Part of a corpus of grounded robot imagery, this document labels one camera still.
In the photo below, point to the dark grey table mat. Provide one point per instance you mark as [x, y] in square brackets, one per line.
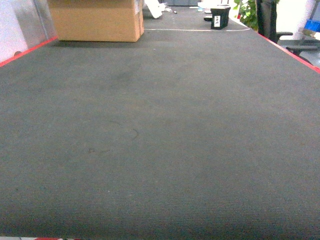
[188, 133]

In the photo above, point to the black bin with label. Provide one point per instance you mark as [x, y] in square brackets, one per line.
[220, 17]

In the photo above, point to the brown cardboard box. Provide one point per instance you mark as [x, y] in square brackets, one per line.
[97, 20]

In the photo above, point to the green potted plant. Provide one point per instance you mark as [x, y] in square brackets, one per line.
[246, 13]

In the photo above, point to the black office chair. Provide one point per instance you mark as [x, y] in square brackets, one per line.
[294, 24]

